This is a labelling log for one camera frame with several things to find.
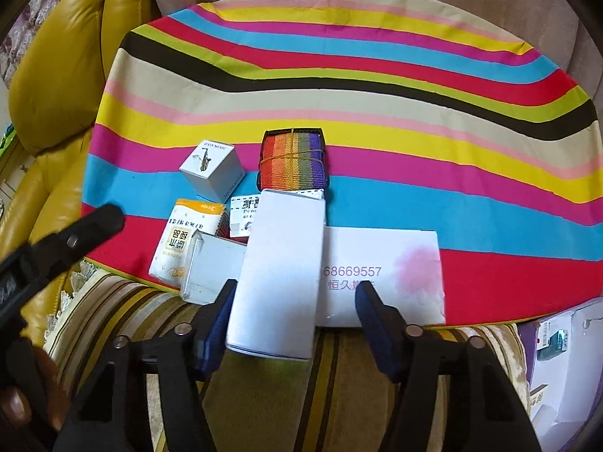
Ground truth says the silver cream box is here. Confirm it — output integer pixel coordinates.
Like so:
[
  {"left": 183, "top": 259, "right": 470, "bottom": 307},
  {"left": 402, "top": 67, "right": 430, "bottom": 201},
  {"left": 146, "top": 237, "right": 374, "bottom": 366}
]
[{"left": 228, "top": 188, "right": 326, "bottom": 241}]

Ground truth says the purple cardboard box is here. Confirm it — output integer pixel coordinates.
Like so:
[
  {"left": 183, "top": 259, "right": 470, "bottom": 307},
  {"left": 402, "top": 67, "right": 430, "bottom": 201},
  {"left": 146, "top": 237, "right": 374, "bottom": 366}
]
[{"left": 517, "top": 298, "right": 603, "bottom": 446}]

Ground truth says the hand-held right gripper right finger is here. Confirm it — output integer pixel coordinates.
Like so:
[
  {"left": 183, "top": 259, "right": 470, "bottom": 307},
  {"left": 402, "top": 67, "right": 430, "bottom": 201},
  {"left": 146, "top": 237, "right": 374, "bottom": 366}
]
[{"left": 354, "top": 280, "right": 542, "bottom": 452}]

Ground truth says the large plain white box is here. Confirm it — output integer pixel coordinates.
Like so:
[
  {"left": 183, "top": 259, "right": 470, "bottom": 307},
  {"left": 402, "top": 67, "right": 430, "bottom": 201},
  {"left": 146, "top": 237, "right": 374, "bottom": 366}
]
[{"left": 225, "top": 188, "right": 327, "bottom": 362}]

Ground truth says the floral patterned fabric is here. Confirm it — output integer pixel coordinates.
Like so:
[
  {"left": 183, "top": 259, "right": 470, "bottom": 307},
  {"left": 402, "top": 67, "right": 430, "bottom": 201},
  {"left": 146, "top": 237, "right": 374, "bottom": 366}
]
[{"left": 0, "top": 0, "right": 86, "bottom": 86}]

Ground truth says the beige striped blanket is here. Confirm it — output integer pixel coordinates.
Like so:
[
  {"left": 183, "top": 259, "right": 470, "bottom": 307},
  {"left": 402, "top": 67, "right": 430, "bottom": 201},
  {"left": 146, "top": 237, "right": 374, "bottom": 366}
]
[{"left": 42, "top": 259, "right": 529, "bottom": 452}]

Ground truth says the blue teal box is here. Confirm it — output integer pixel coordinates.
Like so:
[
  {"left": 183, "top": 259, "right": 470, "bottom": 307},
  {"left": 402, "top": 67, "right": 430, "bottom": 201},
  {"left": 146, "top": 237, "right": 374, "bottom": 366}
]
[{"left": 536, "top": 319, "right": 572, "bottom": 362}]

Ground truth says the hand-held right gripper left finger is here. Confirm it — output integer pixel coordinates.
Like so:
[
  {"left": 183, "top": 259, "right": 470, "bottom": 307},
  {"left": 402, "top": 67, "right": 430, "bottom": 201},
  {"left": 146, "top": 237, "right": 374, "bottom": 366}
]
[{"left": 52, "top": 279, "right": 239, "bottom": 452}]

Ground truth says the yellow leather sofa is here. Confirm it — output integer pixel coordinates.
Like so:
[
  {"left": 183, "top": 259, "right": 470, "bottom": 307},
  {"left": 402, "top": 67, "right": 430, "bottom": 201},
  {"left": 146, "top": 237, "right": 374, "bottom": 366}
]
[{"left": 0, "top": 0, "right": 161, "bottom": 340}]

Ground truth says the white cube box saxophone print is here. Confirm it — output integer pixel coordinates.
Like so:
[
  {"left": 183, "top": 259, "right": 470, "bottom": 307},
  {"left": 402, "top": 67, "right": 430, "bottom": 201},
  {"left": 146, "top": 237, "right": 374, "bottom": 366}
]
[{"left": 179, "top": 141, "right": 244, "bottom": 202}]

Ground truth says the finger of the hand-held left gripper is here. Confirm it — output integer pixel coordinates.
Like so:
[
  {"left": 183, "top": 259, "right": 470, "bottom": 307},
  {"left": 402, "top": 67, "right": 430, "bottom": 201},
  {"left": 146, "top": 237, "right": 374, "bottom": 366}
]
[{"left": 19, "top": 205, "right": 125, "bottom": 289}]

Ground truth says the colourful striped cloth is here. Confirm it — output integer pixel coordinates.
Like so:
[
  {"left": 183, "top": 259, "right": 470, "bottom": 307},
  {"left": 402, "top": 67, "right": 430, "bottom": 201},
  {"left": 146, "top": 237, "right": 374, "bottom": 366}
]
[{"left": 81, "top": 0, "right": 603, "bottom": 329}]

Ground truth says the orange and white box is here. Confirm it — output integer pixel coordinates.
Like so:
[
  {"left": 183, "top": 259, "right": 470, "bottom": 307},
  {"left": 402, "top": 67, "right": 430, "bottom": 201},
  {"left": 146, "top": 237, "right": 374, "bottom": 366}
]
[{"left": 149, "top": 198, "right": 228, "bottom": 289}]

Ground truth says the white box pink stain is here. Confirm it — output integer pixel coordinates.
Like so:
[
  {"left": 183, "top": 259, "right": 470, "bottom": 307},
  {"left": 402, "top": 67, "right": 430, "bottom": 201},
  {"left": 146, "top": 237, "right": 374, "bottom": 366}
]
[{"left": 313, "top": 225, "right": 447, "bottom": 329}]

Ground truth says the person's left hand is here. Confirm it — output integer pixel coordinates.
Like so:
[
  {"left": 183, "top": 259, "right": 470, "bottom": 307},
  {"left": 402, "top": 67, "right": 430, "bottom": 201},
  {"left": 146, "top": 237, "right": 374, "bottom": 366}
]
[{"left": 0, "top": 345, "right": 65, "bottom": 435}]

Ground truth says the white open-flap box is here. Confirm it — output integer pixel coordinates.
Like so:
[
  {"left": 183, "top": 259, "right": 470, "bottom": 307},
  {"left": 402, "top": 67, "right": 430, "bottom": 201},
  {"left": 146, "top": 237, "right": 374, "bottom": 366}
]
[{"left": 180, "top": 233, "right": 249, "bottom": 305}]

